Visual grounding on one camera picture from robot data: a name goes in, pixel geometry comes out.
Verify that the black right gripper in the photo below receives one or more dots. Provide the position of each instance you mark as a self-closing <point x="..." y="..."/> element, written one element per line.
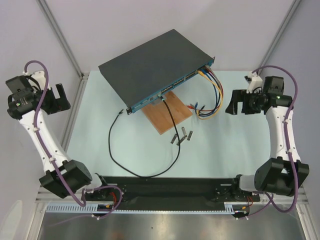
<point x="244" y="102"/>

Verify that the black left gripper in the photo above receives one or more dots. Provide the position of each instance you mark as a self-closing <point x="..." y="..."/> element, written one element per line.
<point x="58" y="104"/>

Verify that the silver SFP module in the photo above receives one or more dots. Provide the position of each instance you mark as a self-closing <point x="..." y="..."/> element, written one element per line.
<point x="173" y="139"/>
<point x="181" y="140"/>
<point x="184" y="131"/>
<point x="190" y="135"/>

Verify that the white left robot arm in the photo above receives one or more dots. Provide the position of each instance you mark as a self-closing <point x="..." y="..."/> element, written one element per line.
<point x="30" y="103"/>

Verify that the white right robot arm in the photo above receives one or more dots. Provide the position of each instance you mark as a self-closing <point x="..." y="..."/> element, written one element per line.
<point x="283" y="172"/>

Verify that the wooden board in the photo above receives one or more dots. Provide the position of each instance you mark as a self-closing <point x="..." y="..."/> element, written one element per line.
<point x="159" y="116"/>

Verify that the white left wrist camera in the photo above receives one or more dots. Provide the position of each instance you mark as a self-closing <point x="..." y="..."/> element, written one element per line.
<point x="39" y="76"/>

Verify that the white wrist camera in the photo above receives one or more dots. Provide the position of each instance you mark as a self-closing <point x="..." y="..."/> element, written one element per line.
<point x="254" y="81"/>
<point x="39" y="76"/>

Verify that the aluminium frame rail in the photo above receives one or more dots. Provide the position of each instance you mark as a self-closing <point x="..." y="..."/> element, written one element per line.
<point x="82" y="76"/>

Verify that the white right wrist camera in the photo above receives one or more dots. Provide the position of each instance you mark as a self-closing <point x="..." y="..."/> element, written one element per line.
<point x="254" y="81"/>

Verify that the black cable teal plug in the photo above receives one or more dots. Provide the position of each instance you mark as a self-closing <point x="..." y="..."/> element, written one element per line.
<point x="137" y="158"/>

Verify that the dark network switch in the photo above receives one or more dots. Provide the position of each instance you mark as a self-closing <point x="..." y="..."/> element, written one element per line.
<point x="150" y="70"/>

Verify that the white slotted cable duct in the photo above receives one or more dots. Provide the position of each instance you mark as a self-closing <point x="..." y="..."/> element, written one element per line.
<point x="104" y="208"/>

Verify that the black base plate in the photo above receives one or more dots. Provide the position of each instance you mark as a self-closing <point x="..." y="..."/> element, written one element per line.
<point x="177" y="192"/>

